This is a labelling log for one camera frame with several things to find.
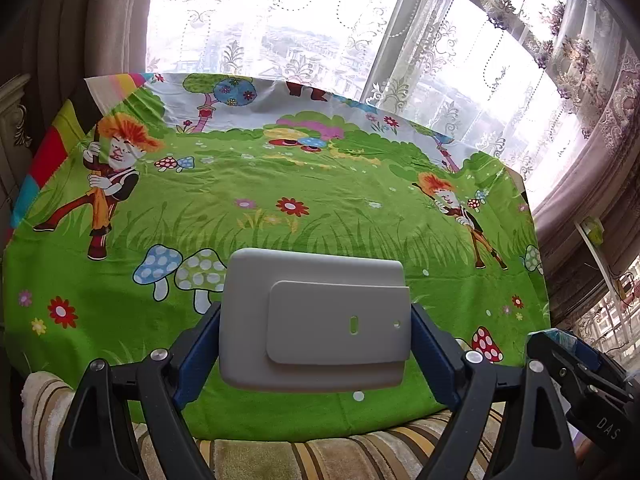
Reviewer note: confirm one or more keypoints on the pink drape curtain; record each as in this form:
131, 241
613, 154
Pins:
603, 183

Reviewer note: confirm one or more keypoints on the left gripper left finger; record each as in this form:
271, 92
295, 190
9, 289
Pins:
97, 439

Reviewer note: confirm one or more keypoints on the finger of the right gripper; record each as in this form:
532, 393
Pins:
575, 364

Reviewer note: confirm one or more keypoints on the striped beige sofa cushion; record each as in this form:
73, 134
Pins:
397, 453

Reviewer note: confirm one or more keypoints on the green tissue pack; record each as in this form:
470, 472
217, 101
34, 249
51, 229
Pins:
594, 230

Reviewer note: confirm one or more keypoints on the white lace curtain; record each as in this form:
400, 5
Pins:
523, 80

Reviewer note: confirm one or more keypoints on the white plastic case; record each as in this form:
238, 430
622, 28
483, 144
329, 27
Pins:
296, 322

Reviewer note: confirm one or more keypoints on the green cartoon tablecloth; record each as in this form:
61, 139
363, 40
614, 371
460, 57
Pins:
144, 186

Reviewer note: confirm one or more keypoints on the white side table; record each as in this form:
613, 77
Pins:
621, 286

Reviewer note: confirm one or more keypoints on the teal tissue pack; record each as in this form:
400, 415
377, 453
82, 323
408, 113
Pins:
572, 345

